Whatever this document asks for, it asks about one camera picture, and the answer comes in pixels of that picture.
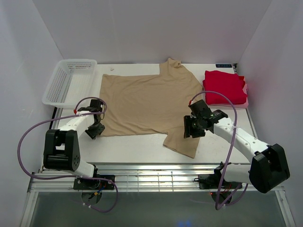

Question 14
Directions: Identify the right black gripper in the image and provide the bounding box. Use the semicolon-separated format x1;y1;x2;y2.
183;115;205;139

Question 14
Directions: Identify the beige t shirt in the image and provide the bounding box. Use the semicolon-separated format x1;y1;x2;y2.
100;59;202;158

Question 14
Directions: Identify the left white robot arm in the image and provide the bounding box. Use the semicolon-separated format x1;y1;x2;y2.
43;98;107;189

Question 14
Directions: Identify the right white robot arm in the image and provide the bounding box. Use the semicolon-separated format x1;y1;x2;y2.
184;100;290;193

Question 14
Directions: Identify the red folded t shirt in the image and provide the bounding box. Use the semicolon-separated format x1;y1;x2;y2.
203;70;246;96

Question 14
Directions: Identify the white plastic mesh basket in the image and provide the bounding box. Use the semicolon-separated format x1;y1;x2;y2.
42;59;97;109

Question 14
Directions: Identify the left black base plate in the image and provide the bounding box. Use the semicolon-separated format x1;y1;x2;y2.
73;179;114;191

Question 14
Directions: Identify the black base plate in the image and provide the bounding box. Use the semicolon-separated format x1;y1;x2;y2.
194;174;239;190
73;179;114;191

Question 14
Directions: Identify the aluminium rail frame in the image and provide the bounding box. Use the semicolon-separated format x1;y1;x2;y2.
27;163;285;192

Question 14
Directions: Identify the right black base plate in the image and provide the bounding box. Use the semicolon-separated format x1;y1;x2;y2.
194;174;239;190

